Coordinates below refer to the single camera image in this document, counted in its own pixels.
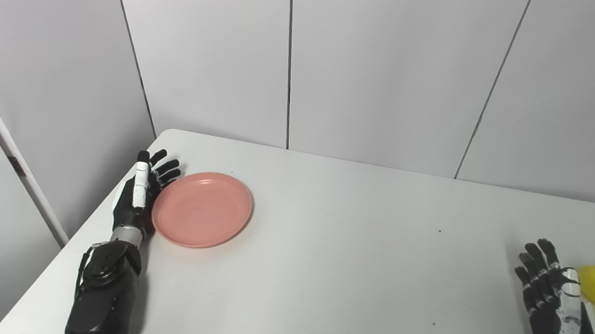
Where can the pink plate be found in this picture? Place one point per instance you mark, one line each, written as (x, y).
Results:
(202, 210)

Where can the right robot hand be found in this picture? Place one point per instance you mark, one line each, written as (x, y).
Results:
(549, 296)

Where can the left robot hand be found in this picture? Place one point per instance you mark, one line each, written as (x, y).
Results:
(138, 194)

